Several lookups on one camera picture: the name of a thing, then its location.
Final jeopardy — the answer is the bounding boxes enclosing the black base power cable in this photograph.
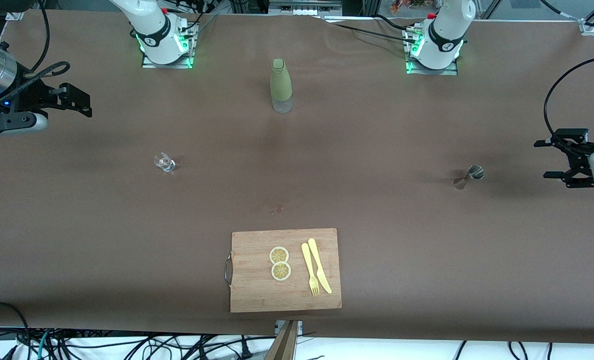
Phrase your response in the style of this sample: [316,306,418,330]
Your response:
[322,14,417,46]

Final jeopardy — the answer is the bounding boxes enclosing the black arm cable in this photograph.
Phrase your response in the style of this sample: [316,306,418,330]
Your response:
[543,52,594,146]
[0,0,71,108]

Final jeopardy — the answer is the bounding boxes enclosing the steel double jigger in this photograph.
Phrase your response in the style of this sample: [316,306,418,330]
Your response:
[453,165,485,191]

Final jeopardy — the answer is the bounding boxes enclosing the green sleeved glass bottle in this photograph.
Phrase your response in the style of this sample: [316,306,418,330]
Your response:
[270,58,293,114]

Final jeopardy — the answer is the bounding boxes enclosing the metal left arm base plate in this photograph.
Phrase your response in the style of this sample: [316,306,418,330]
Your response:
[403,25,460,77]

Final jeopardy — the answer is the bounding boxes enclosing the clear glass measuring beaker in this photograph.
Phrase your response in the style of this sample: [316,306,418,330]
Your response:
[153,152,176,173]

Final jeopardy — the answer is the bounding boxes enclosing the yellow plastic knife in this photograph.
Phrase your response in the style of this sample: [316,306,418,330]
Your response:
[307,238,333,295]

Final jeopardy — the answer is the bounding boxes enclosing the wooden cutting board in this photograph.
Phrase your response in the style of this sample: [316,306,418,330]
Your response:
[230,228,342,314]

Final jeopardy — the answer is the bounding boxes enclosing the wooden post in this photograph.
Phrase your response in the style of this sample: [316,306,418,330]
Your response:
[264,320,300,360]

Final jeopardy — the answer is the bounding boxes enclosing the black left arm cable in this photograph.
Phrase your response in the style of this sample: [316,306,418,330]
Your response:
[543,52,594,146]

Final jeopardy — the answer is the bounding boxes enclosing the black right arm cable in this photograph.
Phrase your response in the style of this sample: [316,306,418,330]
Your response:
[0,0,71,108]

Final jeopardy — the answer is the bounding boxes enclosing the yellow plastic fork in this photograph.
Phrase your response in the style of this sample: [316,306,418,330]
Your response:
[301,242,320,297]

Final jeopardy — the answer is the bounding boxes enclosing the aluminium frame profile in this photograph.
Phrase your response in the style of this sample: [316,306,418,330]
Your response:
[268,0,342,16]

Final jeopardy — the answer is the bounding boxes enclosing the brown table cover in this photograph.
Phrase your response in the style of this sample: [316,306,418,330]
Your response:
[0,9,594,346]

